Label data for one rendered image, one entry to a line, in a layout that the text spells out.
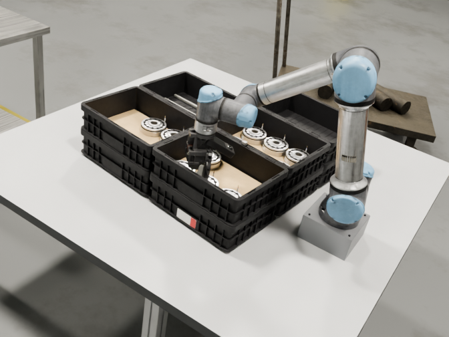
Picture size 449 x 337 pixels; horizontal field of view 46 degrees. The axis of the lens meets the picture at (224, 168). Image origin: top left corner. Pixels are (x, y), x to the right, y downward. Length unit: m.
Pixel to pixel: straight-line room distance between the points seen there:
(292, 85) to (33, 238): 1.70
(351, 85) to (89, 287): 1.64
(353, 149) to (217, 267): 0.58
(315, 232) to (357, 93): 0.61
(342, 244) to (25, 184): 1.16
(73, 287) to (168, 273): 0.99
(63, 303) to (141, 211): 0.79
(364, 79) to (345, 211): 0.44
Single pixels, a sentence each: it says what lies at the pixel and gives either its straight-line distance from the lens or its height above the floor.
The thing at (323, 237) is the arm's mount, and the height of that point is 0.75.
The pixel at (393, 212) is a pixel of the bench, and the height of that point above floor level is 0.70.
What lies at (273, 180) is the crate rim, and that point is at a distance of 1.81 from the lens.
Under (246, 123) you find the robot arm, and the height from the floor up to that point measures 1.14.
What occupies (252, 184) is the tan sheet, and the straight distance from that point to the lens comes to 1.94.
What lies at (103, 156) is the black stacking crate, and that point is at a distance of 2.12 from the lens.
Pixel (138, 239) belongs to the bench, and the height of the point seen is 0.70.
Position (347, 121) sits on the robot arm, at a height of 1.25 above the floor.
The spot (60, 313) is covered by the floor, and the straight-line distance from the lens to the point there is 2.54.
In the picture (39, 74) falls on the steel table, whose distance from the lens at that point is 3.19.
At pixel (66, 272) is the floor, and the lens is 2.71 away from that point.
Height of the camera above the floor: 1.91
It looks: 33 degrees down
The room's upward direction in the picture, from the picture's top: 10 degrees clockwise
